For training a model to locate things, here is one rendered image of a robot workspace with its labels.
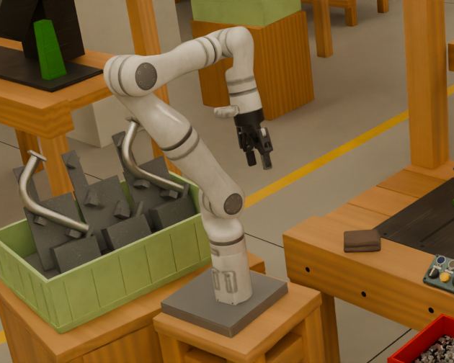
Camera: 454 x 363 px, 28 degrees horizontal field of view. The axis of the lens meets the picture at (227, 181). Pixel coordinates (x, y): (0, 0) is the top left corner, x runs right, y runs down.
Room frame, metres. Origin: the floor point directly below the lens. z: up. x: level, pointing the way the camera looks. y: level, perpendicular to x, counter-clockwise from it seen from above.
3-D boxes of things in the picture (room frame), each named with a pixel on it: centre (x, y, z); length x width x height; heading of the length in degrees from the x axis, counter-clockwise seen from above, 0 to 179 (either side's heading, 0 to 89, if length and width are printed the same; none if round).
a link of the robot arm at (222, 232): (2.03, 0.02, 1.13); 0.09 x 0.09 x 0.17; 30
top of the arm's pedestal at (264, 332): (2.03, 0.02, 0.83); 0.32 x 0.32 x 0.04; 46
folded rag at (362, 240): (2.16, -0.34, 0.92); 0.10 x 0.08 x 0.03; 79
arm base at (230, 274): (2.03, 0.02, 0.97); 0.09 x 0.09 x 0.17; 53
